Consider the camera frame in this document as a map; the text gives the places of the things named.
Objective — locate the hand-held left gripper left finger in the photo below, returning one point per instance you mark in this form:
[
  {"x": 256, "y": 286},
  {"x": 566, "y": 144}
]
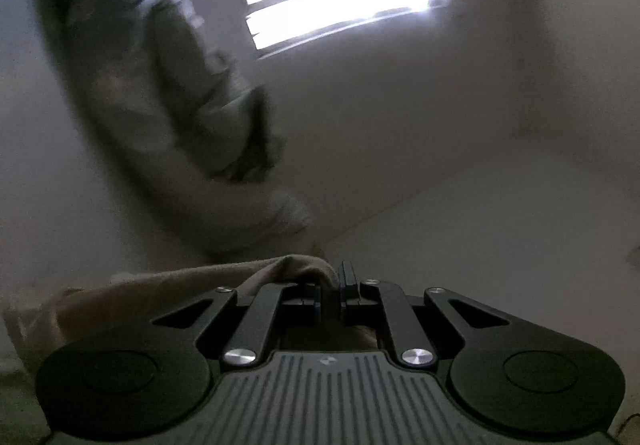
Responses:
[{"x": 310, "y": 306}]

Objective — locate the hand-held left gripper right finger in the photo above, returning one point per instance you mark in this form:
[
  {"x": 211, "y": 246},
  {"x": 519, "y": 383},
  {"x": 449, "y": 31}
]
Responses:
[{"x": 342, "y": 286}]

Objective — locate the beige long-sleeve shirt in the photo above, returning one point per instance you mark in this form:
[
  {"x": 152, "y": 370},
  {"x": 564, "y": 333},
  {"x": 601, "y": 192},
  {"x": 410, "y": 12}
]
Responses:
[{"x": 165, "y": 290}]

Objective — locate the grey-green patterned cloth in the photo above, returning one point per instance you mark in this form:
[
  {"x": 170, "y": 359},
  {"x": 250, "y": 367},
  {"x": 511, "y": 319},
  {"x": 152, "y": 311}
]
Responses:
[{"x": 165, "y": 75}]

